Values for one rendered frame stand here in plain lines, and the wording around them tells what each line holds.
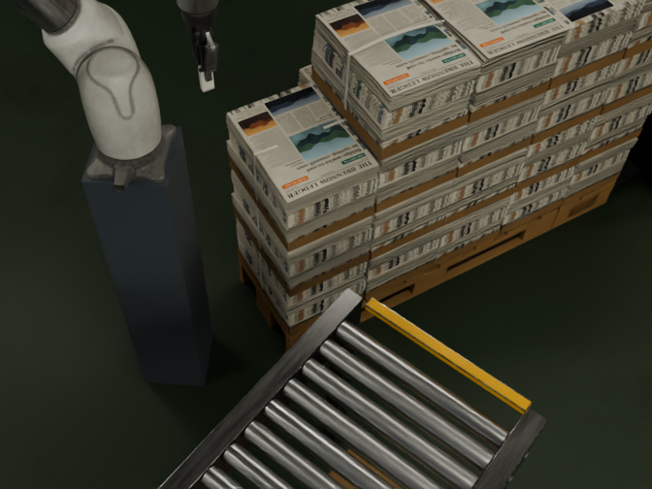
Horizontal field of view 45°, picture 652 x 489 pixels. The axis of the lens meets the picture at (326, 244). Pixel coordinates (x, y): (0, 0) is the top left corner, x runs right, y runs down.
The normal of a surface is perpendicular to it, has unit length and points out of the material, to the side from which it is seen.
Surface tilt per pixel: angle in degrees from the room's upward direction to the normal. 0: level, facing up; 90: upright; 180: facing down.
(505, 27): 1
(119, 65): 6
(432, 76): 2
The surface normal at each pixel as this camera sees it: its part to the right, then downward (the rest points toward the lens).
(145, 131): 0.68, 0.61
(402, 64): 0.03, -0.64
